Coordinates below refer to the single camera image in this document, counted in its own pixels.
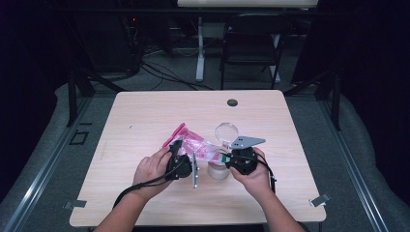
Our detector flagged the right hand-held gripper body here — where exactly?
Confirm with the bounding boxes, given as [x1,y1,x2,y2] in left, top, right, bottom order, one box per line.
[224,135,267,177]

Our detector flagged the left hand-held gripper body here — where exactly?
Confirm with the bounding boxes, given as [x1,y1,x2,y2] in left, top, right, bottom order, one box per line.
[165,151,200,189]

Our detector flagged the pink and white plastic bag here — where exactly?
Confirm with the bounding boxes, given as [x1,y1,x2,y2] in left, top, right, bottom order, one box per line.
[161,122,231,166]

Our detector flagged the person's right hand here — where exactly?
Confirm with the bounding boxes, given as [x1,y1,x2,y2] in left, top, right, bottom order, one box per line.
[228,147,276,198]

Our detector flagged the person's left hand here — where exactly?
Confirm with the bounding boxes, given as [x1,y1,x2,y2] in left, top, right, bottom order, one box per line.
[132,146,174,199]

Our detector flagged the clear round jar lid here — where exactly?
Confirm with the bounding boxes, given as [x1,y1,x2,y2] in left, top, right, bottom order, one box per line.
[214,122,240,148]

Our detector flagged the grey tape strip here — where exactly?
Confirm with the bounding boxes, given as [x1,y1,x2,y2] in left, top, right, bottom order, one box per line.
[63,199,88,211]
[308,192,332,208]

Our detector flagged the white table with white legs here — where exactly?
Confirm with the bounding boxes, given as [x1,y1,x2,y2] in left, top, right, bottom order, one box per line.
[176,0,319,84]

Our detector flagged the black metal stand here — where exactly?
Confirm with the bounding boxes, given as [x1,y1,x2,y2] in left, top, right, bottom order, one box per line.
[65,62,128,128]
[282,62,342,131]

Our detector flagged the dark computer with red light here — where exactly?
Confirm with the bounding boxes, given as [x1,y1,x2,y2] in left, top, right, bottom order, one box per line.
[121,13,144,75]

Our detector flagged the black folding chair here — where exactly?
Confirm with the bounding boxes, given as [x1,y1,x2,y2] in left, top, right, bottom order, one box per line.
[220,13,294,91]

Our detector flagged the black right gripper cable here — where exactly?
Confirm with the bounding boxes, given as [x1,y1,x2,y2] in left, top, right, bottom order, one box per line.
[257,157,278,195]

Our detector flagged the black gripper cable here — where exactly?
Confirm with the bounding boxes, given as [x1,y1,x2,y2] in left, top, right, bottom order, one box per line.
[111,159,191,210]
[257,157,278,195]

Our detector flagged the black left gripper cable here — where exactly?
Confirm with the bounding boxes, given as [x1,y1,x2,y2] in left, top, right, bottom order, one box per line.
[111,159,191,210]

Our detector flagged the black cables on floor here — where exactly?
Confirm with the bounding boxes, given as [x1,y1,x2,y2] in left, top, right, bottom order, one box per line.
[138,60,215,92]

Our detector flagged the aluminium floor rail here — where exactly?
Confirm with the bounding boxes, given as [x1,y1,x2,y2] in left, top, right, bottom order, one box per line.
[0,96,95,232]
[316,96,392,232]

